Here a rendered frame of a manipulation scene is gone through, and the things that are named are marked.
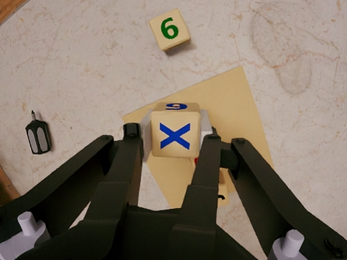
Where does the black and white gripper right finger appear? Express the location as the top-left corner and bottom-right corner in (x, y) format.
(164, 110), (347, 260)

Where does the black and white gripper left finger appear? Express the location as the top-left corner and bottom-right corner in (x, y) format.
(0, 109), (153, 260)

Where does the tan flat mat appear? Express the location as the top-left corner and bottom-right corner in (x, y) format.
(121, 66), (275, 209)

